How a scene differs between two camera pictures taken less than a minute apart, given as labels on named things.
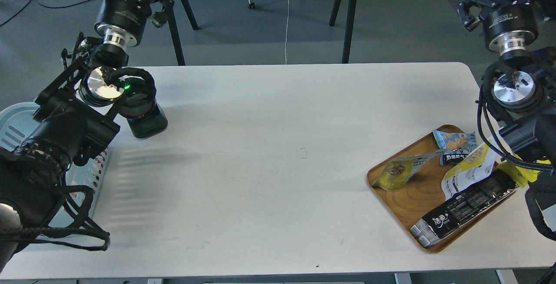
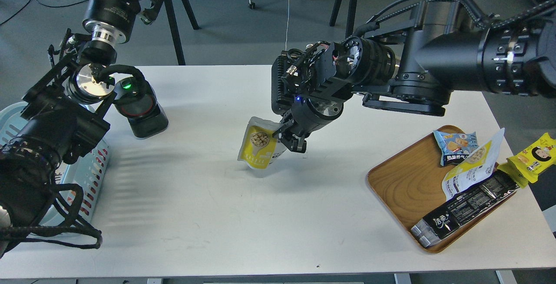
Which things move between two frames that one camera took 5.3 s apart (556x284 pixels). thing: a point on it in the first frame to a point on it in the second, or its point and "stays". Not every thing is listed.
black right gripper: x=509 y=29 to x=306 y=114
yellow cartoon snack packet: x=521 y=175 stays
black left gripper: x=124 y=11 to x=112 y=12
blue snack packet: x=455 y=147 stays
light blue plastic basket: x=77 y=209 stays
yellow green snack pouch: x=399 y=170 to x=259 y=148
